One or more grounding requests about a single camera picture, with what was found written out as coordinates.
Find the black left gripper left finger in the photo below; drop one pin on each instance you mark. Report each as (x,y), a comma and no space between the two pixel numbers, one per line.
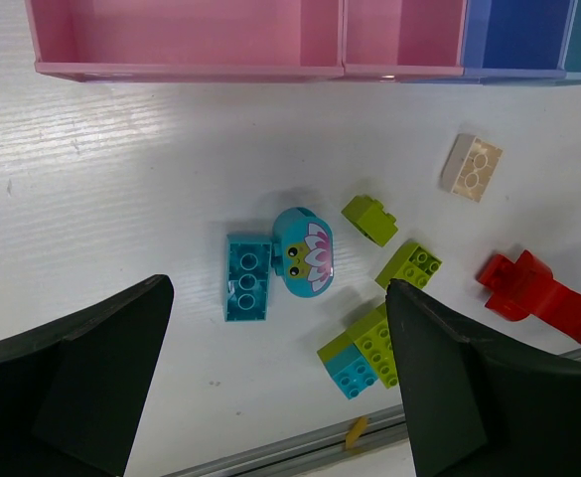
(72,391)

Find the green teal lego stack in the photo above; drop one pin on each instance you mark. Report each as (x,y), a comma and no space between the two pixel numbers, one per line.
(362,355)

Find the beige lego brick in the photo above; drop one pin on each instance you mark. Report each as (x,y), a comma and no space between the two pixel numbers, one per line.
(470,166)

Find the red lego cluster with face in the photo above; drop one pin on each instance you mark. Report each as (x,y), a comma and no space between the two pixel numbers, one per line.
(527,287)

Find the teal long lego brick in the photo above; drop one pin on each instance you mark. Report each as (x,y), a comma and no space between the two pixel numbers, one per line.
(248,264)

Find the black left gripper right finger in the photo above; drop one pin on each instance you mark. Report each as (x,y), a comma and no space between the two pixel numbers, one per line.
(478,402)

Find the dark blue container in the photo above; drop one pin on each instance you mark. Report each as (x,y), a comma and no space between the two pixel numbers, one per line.
(509,41)

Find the small green lego brick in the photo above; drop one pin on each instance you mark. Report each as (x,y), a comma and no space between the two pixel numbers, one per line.
(369,217)

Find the green square lego brick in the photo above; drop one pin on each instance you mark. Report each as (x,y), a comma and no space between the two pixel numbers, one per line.
(412,263)

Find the narrow pink container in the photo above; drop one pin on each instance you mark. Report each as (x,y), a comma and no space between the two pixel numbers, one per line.
(402,40)

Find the teal rounded flower lego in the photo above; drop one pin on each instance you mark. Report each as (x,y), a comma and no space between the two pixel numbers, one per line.
(303,252)

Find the large pink container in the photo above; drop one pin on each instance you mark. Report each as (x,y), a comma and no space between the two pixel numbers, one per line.
(187,41)

